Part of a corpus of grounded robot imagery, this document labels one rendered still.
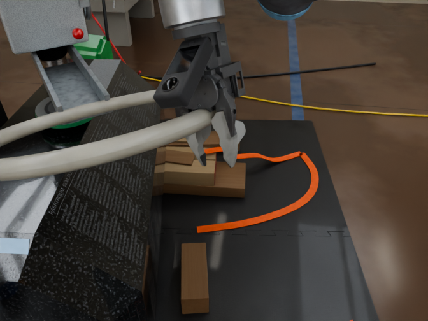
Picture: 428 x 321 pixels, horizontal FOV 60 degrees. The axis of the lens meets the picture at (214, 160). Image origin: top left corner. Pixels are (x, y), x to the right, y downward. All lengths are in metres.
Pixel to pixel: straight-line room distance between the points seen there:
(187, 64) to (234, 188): 1.72
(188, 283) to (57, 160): 1.30
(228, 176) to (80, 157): 1.82
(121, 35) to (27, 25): 3.16
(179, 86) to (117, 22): 3.83
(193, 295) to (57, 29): 1.15
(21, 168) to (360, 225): 1.96
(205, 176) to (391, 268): 1.08
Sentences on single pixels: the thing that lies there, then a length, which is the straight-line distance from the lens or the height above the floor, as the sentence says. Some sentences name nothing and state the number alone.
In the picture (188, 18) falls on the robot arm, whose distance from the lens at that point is 0.52.
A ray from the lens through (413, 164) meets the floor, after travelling 2.83.
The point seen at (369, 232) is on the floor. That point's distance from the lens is 2.24.
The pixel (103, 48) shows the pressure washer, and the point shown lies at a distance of 2.94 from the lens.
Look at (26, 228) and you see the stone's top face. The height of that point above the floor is 0.85.
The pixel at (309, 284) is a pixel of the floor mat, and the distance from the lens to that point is 1.92.
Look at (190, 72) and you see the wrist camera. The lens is 0.49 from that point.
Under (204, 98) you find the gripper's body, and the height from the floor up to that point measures 1.32.
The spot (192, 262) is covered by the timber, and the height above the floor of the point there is 0.13.
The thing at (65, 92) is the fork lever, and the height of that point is 1.10.
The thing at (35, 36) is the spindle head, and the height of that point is 1.19.
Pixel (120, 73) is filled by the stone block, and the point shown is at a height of 0.83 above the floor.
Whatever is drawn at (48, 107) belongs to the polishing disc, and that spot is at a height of 0.91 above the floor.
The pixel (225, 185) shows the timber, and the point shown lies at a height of 0.09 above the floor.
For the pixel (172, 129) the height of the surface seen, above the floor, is 1.31.
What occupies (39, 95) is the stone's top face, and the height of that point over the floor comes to 0.85.
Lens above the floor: 1.59
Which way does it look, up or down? 39 degrees down
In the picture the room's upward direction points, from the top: straight up
